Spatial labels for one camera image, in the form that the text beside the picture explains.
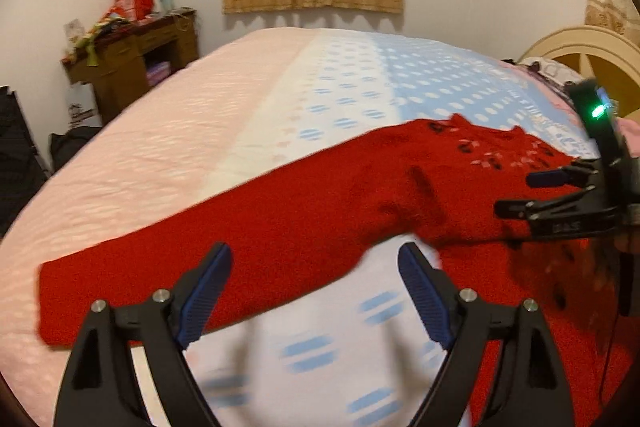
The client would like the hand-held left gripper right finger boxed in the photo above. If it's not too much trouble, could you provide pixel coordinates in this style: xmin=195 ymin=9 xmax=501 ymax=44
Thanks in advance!
xmin=397 ymin=242 xmax=576 ymax=427

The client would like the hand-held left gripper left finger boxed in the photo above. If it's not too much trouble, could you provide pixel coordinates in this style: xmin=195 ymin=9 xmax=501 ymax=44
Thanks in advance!
xmin=52 ymin=242 xmax=234 ymax=427

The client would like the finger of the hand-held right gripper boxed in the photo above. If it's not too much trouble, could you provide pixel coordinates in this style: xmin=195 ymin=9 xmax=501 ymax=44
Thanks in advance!
xmin=494 ymin=186 xmax=621 ymax=241
xmin=526 ymin=158 xmax=603 ymax=190

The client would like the red knitted sweater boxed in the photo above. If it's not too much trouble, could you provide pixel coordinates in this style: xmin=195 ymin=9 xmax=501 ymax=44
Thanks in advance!
xmin=37 ymin=117 xmax=640 ymax=427

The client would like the pink pillow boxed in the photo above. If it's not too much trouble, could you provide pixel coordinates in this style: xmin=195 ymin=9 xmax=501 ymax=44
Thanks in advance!
xmin=617 ymin=117 xmax=640 ymax=158

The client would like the cream round headboard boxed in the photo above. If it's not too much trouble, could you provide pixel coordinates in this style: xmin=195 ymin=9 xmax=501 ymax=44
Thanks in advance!
xmin=516 ymin=26 xmax=640 ymax=120

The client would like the purple and white patterned pillow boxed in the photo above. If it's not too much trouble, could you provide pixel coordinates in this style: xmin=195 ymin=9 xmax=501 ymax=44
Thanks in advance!
xmin=519 ymin=59 xmax=587 ymax=88

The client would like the bed with dotted blanket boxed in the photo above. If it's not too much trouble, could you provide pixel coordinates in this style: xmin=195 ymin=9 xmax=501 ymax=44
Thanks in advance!
xmin=0 ymin=27 xmax=623 ymax=427

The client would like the black bag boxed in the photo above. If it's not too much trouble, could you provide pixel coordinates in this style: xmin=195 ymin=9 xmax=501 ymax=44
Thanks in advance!
xmin=47 ymin=126 xmax=104 ymax=172

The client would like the white printed bag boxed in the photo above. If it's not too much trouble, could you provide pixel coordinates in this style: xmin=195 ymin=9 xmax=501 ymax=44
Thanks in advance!
xmin=67 ymin=82 xmax=102 ymax=130

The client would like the pink packet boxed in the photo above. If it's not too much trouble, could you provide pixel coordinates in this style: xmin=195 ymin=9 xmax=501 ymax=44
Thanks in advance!
xmin=146 ymin=61 xmax=172 ymax=87

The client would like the brown wooden desk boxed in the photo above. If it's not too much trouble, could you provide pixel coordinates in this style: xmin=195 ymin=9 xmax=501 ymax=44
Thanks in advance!
xmin=61 ymin=9 xmax=200 ymax=126

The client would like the colourful striped cloth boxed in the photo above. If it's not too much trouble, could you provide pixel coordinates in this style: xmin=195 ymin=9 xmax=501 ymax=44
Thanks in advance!
xmin=70 ymin=9 xmax=132 ymax=68

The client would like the white printed card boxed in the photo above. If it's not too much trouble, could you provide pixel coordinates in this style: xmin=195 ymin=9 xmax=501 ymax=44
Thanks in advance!
xmin=63 ymin=19 xmax=87 ymax=48

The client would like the red gift box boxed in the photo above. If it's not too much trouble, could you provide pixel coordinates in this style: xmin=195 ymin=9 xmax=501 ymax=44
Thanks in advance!
xmin=114 ymin=0 xmax=154 ymax=22

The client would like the black cable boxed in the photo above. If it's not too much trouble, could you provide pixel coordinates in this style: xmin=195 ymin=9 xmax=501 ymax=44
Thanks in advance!
xmin=597 ymin=249 xmax=633 ymax=413

